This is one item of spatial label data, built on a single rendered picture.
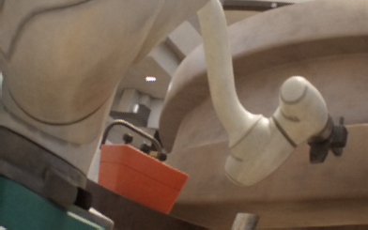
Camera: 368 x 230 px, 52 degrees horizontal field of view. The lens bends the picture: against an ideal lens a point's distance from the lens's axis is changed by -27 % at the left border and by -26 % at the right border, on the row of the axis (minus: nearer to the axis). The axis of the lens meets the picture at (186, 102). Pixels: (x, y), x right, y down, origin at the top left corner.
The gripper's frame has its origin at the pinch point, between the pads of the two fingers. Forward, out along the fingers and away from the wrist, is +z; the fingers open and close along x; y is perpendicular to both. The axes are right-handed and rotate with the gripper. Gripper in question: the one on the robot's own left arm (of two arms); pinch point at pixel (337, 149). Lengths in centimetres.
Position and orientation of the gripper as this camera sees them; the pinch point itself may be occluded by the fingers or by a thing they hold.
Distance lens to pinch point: 130.6
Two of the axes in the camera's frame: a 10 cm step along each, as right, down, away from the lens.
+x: -7.4, 0.4, 6.7
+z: 6.1, 4.5, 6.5
